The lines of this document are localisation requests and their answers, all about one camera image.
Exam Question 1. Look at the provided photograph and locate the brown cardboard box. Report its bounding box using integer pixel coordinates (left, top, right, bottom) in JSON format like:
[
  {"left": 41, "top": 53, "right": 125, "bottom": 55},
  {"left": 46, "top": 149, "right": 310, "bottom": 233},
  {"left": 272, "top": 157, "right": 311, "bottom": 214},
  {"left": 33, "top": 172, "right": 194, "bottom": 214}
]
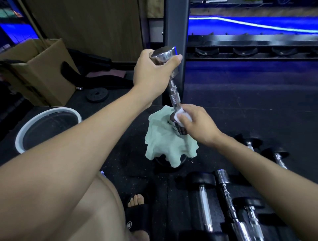
[{"left": 0, "top": 38, "right": 80, "bottom": 107}]

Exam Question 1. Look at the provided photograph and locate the chrome dumbbell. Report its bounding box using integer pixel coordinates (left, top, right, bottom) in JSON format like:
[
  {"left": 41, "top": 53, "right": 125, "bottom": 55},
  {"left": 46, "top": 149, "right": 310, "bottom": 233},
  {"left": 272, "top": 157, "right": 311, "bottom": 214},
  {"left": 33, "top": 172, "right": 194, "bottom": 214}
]
[
  {"left": 215, "top": 169, "right": 252, "bottom": 241},
  {"left": 150, "top": 46, "right": 191, "bottom": 136}
]

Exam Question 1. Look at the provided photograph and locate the wooden stick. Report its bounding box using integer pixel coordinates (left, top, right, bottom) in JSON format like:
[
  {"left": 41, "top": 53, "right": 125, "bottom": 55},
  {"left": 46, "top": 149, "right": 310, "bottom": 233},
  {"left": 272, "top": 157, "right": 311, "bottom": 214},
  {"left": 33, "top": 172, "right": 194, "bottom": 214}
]
[{"left": 17, "top": 0, "right": 49, "bottom": 48}]

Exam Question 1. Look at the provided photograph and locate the black rubber dumbbell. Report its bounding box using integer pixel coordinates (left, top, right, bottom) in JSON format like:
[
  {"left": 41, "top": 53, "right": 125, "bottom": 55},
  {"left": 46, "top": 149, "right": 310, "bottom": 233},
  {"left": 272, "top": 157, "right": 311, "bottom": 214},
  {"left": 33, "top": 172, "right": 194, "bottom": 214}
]
[
  {"left": 178, "top": 171, "right": 229, "bottom": 241},
  {"left": 261, "top": 146, "right": 290, "bottom": 170},
  {"left": 233, "top": 197, "right": 266, "bottom": 241},
  {"left": 235, "top": 134, "right": 263, "bottom": 152}
]

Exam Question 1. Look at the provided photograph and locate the black sandal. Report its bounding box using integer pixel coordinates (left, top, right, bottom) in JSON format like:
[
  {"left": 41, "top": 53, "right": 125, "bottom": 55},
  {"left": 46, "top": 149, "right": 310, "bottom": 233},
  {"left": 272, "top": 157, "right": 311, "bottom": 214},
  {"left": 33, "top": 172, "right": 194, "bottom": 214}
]
[{"left": 123, "top": 191, "right": 152, "bottom": 235}]

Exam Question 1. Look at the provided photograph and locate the blue light strip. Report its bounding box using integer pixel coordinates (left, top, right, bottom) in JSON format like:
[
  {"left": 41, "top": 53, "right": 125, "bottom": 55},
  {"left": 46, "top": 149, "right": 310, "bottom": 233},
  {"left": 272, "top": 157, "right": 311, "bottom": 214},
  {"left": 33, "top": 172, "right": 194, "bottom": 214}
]
[{"left": 189, "top": 16, "right": 318, "bottom": 34}]

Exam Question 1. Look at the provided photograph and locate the person's right hand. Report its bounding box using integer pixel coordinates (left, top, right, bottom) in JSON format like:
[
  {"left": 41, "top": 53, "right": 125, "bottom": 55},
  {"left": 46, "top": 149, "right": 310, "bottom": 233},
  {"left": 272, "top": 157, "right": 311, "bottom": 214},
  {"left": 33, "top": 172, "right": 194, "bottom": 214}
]
[{"left": 177, "top": 104, "right": 224, "bottom": 147}]

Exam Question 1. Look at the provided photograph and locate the black weight plate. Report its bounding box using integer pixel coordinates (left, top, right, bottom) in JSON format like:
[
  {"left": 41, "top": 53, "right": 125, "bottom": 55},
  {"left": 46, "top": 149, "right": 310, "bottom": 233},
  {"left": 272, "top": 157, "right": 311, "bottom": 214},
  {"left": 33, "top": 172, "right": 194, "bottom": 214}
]
[{"left": 86, "top": 87, "right": 109, "bottom": 103}]

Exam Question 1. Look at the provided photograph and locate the black round weight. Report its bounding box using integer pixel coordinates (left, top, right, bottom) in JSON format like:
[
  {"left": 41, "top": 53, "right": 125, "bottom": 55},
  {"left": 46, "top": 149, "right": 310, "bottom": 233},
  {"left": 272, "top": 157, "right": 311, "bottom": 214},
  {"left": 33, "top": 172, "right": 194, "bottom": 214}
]
[{"left": 154, "top": 154, "right": 190, "bottom": 172}]

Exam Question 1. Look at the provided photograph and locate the white-rimmed round basin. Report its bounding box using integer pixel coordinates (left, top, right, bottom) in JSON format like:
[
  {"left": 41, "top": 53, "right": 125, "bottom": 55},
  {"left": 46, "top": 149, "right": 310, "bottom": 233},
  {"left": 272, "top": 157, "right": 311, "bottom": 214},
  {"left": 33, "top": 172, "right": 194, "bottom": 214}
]
[{"left": 15, "top": 107, "right": 83, "bottom": 154}]

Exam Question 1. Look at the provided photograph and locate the person's foot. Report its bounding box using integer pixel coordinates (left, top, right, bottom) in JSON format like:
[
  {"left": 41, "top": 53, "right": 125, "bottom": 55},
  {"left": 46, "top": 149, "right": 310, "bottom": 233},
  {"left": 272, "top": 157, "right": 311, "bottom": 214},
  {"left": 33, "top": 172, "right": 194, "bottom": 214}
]
[{"left": 127, "top": 194, "right": 150, "bottom": 241}]

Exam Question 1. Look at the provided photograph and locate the person's left hand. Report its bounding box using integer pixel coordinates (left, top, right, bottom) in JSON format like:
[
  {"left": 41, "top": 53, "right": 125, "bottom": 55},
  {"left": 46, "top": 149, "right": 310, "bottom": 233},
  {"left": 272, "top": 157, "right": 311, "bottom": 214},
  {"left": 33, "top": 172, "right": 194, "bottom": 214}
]
[{"left": 132, "top": 49, "right": 183, "bottom": 105}]

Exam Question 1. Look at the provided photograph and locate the black dumbbell rack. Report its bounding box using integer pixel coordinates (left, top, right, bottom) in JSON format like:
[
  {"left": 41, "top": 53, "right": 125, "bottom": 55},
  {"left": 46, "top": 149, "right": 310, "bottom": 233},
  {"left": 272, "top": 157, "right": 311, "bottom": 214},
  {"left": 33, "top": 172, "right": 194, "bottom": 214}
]
[{"left": 186, "top": 32, "right": 318, "bottom": 62}]

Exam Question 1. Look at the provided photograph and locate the person's right forearm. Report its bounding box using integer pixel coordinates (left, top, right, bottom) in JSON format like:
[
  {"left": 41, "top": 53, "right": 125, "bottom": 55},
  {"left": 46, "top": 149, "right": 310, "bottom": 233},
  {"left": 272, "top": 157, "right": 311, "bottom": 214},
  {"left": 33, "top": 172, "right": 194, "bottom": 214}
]
[{"left": 211, "top": 131, "right": 318, "bottom": 241}]

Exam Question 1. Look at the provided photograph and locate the black metal upright post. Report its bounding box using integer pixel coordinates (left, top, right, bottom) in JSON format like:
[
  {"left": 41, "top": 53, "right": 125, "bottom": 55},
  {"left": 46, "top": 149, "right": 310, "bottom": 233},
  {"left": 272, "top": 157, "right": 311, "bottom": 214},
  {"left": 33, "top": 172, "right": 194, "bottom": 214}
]
[{"left": 162, "top": 0, "right": 191, "bottom": 107}]

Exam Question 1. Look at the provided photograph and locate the person's leg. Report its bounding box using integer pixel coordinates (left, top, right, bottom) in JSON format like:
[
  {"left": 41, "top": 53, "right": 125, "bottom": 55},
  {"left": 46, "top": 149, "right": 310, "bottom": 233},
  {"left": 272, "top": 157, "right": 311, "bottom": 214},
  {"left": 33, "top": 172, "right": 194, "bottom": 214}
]
[{"left": 59, "top": 171, "right": 131, "bottom": 241}]

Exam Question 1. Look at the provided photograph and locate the white wipe pad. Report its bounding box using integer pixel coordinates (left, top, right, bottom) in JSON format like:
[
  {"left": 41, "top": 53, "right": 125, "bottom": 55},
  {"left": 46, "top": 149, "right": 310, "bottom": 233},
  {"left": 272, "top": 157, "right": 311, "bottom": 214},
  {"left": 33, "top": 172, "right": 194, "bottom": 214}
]
[{"left": 173, "top": 107, "right": 193, "bottom": 123}]

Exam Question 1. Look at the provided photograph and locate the mint green cloth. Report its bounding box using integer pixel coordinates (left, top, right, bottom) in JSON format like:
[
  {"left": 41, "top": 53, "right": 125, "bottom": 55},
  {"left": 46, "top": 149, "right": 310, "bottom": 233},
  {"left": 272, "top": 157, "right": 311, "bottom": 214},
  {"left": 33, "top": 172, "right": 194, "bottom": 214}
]
[{"left": 145, "top": 105, "right": 200, "bottom": 169}]

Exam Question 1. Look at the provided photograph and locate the black padded bench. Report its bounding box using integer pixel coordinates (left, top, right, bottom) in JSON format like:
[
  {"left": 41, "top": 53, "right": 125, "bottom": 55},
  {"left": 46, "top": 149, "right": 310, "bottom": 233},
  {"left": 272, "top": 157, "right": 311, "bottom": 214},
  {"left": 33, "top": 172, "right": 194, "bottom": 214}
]
[{"left": 61, "top": 48, "right": 135, "bottom": 90}]

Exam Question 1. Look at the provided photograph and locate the person's left forearm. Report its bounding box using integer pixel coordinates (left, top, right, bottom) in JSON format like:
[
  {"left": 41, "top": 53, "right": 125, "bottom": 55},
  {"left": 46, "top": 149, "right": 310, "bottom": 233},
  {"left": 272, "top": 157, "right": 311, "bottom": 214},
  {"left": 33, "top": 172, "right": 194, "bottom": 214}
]
[{"left": 0, "top": 86, "right": 154, "bottom": 241}]

